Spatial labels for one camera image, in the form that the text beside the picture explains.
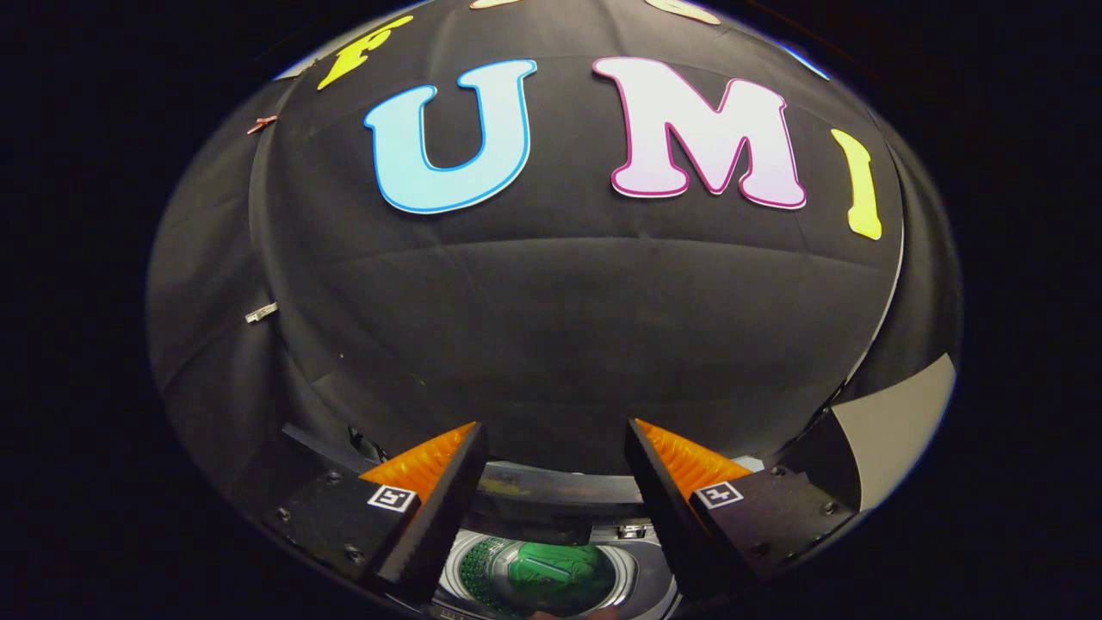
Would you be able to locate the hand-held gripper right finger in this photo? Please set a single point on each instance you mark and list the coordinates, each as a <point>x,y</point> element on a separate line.
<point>667,508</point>

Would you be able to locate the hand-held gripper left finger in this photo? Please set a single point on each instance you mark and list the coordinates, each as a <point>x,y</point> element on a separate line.
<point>439,517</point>

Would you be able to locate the dark grey washing machine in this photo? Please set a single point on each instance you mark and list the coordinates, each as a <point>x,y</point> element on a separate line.
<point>646,564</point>

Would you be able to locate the dark washing machine lid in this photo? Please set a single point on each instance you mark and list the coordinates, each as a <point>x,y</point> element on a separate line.
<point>560,495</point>

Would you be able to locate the green polo shirt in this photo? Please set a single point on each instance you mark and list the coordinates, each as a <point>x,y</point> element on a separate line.
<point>551,573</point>

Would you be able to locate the black backdrop cloth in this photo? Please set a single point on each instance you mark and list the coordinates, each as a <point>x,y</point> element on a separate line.
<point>560,327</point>

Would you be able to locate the beige cabinet with grey top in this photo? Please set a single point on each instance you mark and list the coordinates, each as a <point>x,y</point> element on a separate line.
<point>895,430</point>

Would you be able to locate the silver spring clip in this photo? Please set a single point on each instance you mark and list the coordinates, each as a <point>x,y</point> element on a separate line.
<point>261,312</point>

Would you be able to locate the copper spring clip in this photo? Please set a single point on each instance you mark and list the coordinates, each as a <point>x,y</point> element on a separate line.
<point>263,123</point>

